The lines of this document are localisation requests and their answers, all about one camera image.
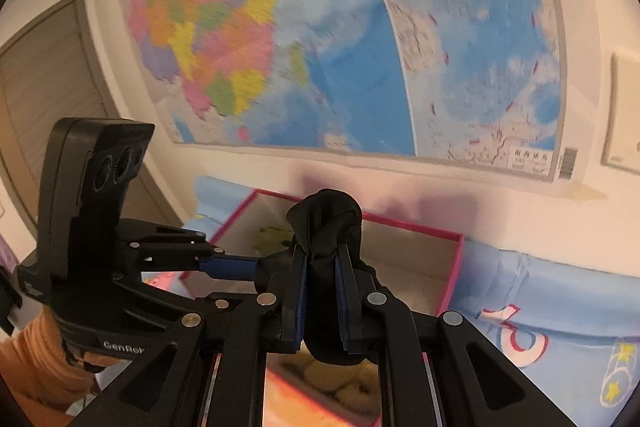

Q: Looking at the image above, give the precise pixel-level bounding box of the brown wooden door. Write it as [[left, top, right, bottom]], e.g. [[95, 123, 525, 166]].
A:
[[0, 0, 186, 228]]

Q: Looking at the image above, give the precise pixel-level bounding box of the blue cartoon bed sheet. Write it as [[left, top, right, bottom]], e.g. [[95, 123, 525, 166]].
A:
[[192, 177, 640, 427]]

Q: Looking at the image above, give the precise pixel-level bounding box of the dark cloth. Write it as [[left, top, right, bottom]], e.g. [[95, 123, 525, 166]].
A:
[[0, 264, 23, 335]]

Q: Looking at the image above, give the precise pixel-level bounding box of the white wall socket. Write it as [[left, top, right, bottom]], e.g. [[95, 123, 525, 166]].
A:
[[601, 52, 640, 172]]

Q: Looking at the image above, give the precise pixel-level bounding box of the brown teddy bear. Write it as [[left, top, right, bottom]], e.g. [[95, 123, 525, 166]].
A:
[[305, 354, 383, 415]]

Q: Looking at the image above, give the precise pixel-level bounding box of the green plush frog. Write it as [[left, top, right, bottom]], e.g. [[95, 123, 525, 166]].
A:
[[255, 227, 296, 253]]

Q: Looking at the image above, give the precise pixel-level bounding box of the person's left forearm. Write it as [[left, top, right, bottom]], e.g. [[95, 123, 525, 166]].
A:
[[0, 307, 101, 413]]

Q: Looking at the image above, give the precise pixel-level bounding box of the black cloth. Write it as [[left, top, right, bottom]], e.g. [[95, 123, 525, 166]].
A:
[[255, 188, 391, 365]]

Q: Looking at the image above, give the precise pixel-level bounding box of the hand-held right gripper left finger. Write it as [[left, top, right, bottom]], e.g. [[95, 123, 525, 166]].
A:
[[75, 244, 307, 427]]

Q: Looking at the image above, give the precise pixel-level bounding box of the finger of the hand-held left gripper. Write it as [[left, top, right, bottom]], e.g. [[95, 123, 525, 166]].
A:
[[115, 275, 252, 315], [117, 219, 262, 282]]

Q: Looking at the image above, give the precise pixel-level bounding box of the pink cardboard box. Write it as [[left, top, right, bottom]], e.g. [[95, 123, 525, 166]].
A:
[[179, 188, 465, 318]]

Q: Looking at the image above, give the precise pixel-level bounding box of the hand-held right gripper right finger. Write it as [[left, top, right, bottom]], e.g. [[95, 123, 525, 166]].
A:
[[334, 244, 573, 427]]

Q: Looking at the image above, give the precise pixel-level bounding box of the colourful wall map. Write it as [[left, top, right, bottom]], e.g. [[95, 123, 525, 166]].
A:
[[117, 0, 568, 188]]

